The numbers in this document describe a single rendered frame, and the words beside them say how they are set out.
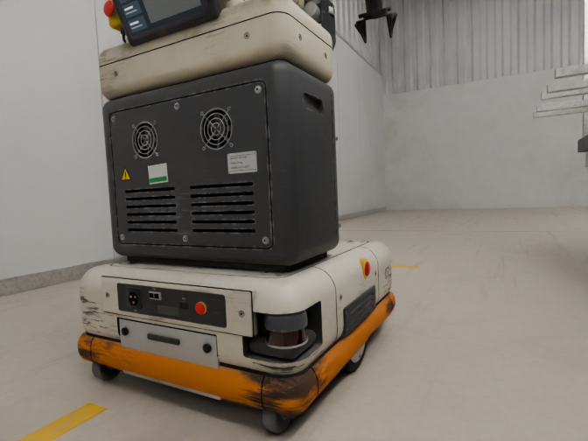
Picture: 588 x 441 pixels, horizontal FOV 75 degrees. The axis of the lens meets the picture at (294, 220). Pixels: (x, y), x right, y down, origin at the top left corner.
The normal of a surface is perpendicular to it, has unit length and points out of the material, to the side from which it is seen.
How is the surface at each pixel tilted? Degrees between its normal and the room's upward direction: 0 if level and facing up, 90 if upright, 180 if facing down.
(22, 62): 90
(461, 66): 90
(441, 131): 90
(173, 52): 90
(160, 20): 115
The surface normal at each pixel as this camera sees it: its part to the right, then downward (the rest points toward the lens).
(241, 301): -0.48, 0.08
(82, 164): 0.88, 0.00
